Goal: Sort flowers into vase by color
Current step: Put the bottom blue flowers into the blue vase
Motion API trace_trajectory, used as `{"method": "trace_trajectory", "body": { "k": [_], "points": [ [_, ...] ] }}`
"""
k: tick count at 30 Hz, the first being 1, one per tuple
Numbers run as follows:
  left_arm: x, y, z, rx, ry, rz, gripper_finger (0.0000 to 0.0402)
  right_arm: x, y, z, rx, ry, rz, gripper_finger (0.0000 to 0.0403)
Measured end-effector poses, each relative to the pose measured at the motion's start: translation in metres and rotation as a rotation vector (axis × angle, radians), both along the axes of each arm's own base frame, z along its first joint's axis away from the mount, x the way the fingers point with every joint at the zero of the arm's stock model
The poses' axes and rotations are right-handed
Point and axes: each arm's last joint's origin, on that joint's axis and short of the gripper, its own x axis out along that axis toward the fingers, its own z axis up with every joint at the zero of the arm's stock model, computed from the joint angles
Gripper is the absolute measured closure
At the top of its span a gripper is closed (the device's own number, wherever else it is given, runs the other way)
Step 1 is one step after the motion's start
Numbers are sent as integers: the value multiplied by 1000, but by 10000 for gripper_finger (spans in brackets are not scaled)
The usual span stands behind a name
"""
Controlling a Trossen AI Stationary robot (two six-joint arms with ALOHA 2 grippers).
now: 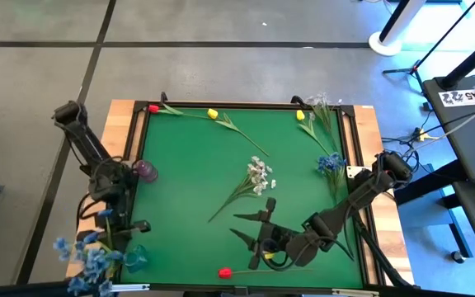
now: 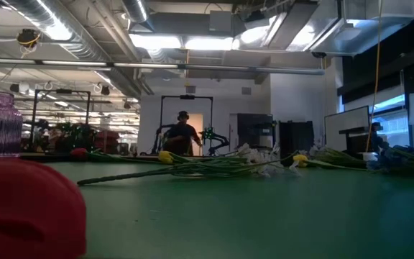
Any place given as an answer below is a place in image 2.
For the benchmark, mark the white flower bunch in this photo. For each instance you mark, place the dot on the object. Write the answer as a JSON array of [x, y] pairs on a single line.
[[253, 155]]

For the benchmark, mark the blue flower bunch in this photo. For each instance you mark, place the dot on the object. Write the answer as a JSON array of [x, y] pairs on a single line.
[[390, 158]]

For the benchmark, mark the black background robot arm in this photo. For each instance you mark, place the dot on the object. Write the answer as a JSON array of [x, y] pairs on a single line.
[[221, 138], [156, 138]]

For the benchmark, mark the person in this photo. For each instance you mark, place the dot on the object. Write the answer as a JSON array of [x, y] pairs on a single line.
[[182, 138]]

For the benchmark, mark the black cabinet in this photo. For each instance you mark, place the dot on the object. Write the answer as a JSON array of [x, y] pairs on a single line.
[[296, 138], [255, 129]]

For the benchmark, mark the long ceiling pipe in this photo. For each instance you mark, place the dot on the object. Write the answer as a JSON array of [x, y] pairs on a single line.
[[210, 66]]

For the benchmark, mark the white board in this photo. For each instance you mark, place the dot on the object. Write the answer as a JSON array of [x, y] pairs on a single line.
[[347, 124]]

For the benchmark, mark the black gantry frame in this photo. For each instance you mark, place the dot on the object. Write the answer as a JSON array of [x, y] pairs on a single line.
[[187, 97], [63, 91]]

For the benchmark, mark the silver ventilation duct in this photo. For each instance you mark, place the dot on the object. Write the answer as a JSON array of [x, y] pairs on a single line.
[[135, 9], [49, 18]]

